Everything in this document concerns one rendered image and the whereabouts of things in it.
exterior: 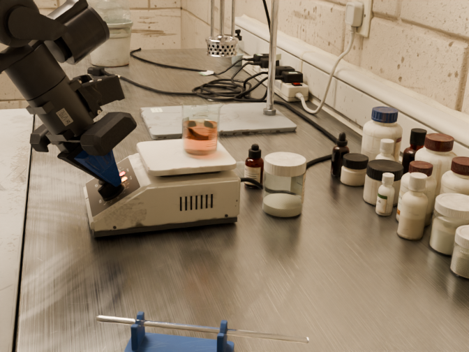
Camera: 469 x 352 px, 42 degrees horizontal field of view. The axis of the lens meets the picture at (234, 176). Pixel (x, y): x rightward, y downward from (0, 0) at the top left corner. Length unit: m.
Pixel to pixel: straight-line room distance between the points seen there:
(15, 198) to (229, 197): 0.33
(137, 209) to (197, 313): 0.20
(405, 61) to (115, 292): 0.73
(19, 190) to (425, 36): 0.73
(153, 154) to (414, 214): 0.36
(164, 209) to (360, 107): 0.58
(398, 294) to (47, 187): 0.55
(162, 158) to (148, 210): 0.08
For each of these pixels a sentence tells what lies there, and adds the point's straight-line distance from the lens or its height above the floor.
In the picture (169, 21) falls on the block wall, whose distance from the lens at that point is 3.32.
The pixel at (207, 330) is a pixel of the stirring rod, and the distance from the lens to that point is 0.58.
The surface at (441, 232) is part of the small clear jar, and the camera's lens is 0.82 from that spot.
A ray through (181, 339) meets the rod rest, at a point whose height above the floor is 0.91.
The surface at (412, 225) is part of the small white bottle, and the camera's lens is 0.84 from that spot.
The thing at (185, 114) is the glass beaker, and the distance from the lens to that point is 0.82.
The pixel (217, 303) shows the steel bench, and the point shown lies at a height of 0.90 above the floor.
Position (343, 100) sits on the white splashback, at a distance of 1.34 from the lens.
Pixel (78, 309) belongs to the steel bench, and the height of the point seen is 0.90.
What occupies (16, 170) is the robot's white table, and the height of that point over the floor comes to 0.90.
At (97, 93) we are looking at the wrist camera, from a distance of 0.79.
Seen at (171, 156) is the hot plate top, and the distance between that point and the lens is 0.84.
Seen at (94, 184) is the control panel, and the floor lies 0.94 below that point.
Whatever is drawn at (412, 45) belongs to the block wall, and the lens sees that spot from 1.19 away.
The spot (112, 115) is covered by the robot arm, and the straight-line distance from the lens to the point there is 0.74.
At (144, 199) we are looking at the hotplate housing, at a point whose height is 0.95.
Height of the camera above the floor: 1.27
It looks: 21 degrees down
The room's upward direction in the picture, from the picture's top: 2 degrees clockwise
